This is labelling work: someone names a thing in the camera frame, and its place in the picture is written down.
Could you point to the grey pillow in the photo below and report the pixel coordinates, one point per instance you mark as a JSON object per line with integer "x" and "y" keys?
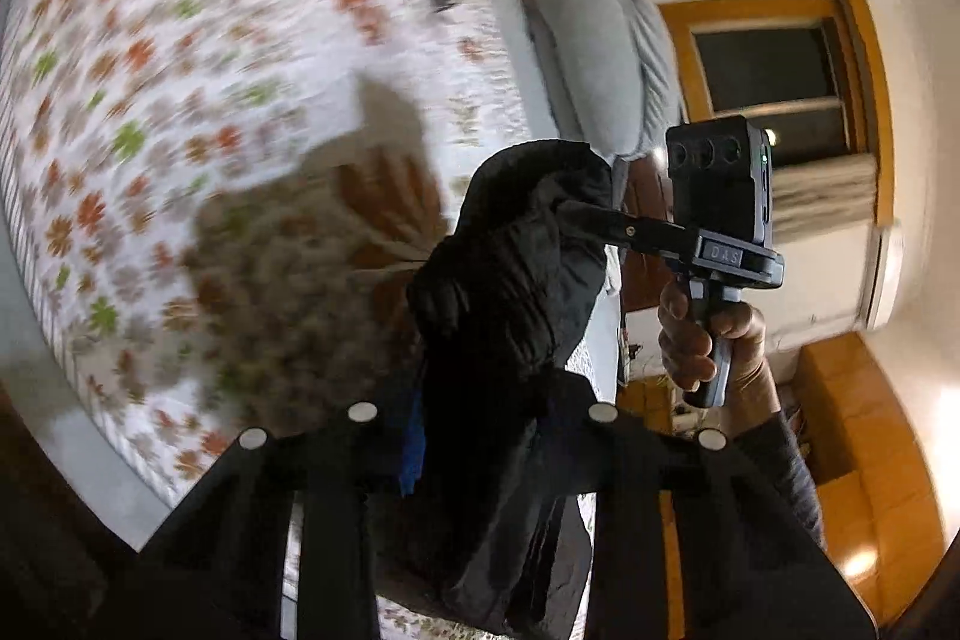
{"x": 591, "y": 72}

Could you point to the floral quilted bedspread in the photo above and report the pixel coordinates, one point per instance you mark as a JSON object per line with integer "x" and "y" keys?
{"x": 219, "y": 203}

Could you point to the wooden framed rear window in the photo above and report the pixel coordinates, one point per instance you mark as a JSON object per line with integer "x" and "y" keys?
{"x": 810, "y": 72}

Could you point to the person's right hand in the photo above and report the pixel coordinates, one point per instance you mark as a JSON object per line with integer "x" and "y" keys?
{"x": 686, "y": 349}

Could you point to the beige curtain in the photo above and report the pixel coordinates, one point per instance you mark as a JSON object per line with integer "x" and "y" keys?
{"x": 814, "y": 198}

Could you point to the black pants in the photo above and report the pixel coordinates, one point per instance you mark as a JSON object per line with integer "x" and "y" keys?
{"x": 507, "y": 517}

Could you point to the right forearm dark sleeve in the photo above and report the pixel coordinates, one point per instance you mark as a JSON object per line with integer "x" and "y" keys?
{"x": 773, "y": 448}

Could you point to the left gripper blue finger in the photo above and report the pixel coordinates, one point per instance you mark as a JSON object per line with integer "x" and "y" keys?
{"x": 413, "y": 449}

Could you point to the grey folded duvet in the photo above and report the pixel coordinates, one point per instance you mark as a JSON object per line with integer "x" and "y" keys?
{"x": 662, "y": 101}

